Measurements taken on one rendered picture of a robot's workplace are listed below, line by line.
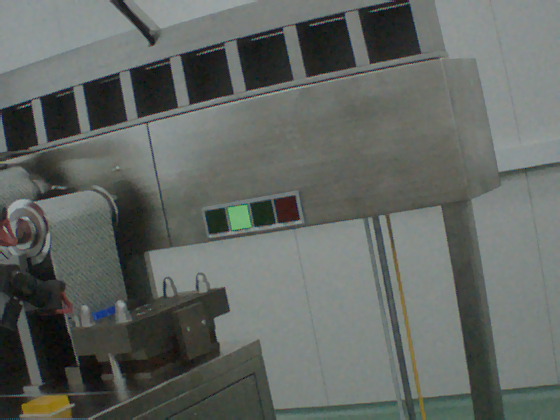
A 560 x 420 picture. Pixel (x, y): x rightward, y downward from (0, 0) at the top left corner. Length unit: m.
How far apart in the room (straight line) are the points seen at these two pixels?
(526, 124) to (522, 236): 0.49
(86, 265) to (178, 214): 0.26
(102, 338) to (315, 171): 0.58
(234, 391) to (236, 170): 0.49
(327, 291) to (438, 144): 2.85
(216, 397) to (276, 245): 2.79
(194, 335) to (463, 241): 0.63
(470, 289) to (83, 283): 0.87
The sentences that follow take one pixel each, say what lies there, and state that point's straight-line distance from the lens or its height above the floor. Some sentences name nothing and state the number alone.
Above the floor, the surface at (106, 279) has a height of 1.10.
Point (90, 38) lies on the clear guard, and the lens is 2.58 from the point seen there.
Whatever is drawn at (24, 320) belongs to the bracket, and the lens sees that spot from 2.31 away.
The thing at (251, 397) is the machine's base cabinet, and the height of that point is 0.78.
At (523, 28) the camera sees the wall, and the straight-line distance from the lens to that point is 4.49.
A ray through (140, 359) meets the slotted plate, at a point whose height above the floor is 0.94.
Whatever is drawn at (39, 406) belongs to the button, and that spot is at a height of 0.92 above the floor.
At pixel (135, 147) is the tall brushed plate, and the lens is 2.50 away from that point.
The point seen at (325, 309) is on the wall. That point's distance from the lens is 4.97.
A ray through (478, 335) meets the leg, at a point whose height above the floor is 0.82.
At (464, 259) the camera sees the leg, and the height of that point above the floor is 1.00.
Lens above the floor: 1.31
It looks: 3 degrees down
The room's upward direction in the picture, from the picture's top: 11 degrees counter-clockwise
